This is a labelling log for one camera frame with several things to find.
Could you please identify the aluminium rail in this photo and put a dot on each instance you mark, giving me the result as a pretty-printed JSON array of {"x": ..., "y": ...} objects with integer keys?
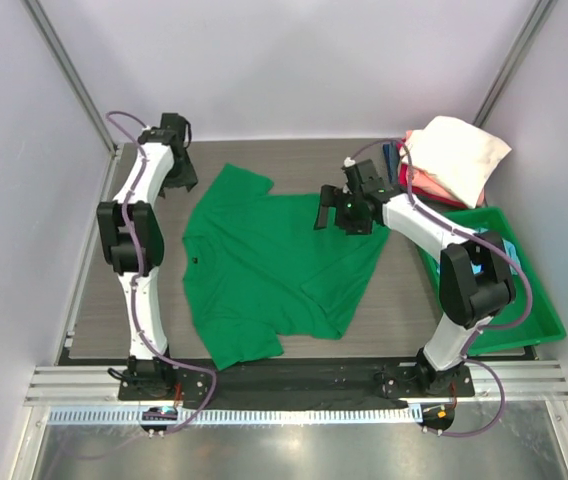
[{"x": 522, "y": 381}]

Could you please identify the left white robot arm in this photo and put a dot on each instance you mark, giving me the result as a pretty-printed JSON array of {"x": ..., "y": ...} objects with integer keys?
[{"x": 133, "y": 245}]

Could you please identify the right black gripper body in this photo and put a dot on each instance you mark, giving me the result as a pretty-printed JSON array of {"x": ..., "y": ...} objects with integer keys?
[{"x": 348, "y": 200}]

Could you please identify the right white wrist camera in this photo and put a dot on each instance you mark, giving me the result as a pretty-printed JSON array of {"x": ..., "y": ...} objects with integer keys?
[{"x": 348, "y": 164}]

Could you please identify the folded pink t shirt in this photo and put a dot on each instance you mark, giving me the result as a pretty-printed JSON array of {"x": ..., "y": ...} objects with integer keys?
[{"x": 424, "y": 184}]

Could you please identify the slotted white cable duct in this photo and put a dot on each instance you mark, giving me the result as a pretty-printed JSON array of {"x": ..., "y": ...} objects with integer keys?
[{"x": 164, "y": 416}]

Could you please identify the light blue t shirt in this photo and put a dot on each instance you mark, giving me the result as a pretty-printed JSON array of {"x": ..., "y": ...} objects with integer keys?
[{"x": 510, "y": 250}]

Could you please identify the aluminium frame post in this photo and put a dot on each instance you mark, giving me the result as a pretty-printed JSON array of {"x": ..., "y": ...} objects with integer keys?
[
  {"x": 524, "y": 40},
  {"x": 53, "y": 42}
]

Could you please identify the folded red t shirt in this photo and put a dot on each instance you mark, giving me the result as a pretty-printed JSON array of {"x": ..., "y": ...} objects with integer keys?
[{"x": 404, "y": 167}]

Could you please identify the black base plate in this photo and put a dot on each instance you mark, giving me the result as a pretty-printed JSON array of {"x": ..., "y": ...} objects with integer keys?
[{"x": 297, "y": 384}]

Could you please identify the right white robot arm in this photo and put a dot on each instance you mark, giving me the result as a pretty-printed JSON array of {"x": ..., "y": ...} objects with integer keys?
[{"x": 475, "y": 280}]

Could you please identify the folded cream t shirt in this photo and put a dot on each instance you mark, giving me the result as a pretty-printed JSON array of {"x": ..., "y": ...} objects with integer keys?
[{"x": 460, "y": 156}]

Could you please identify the right aluminium frame post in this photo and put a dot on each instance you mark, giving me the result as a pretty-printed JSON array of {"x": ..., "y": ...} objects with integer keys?
[{"x": 524, "y": 40}]

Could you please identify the green t shirt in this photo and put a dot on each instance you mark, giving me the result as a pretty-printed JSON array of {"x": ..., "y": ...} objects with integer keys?
[{"x": 258, "y": 269}]

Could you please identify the folded navy t shirt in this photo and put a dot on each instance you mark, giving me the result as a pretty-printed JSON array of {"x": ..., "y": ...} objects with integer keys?
[{"x": 392, "y": 163}]

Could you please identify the left aluminium frame post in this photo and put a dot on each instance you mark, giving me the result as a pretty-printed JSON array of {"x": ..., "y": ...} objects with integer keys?
[{"x": 53, "y": 42}]

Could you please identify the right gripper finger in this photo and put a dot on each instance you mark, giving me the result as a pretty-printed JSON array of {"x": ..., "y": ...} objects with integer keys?
[
  {"x": 330, "y": 197},
  {"x": 354, "y": 221}
]

